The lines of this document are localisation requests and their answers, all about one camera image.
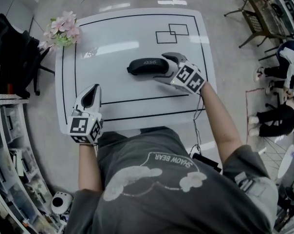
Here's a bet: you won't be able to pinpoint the black office chair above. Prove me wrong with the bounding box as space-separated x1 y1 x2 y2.
0 13 55 99

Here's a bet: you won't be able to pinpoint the black glasses case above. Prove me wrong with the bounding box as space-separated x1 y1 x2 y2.
126 57 169 76

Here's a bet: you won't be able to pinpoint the white shelving unit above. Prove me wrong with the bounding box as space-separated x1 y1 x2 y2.
0 98 72 234

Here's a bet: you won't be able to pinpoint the black battery pack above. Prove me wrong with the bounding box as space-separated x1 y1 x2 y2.
191 152 222 173

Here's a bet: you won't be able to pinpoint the round white side table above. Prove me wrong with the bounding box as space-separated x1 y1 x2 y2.
276 144 294 185

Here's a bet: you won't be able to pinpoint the perforated metal shelf beam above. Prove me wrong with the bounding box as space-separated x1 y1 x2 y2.
0 94 29 106

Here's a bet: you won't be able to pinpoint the white table with black lines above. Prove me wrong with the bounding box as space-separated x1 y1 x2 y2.
54 7 218 136

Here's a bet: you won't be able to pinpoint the pink flowers in pot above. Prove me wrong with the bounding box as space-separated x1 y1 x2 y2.
38 10 81 51

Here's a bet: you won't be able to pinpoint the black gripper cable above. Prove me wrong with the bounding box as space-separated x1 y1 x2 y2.
188 91 206 157

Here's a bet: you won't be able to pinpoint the brown metal-frame table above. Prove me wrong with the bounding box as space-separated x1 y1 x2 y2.
223 0 294 49

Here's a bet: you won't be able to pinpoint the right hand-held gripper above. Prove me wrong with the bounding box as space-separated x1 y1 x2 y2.
152 52 207 95

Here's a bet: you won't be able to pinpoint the person's grey printed t-shirt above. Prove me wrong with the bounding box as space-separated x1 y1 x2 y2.
65 126 279 234

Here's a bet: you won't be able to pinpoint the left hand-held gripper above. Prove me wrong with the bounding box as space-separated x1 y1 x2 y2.
67 83 105 146

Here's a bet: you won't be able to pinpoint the white and black round device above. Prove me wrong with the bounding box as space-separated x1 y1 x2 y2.
50 191 74 215

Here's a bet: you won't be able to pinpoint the person's right forearm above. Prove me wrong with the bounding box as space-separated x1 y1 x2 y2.
199 81 243 167

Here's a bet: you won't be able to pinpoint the person's left forearm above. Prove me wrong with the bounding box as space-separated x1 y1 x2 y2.
78 142 104 193

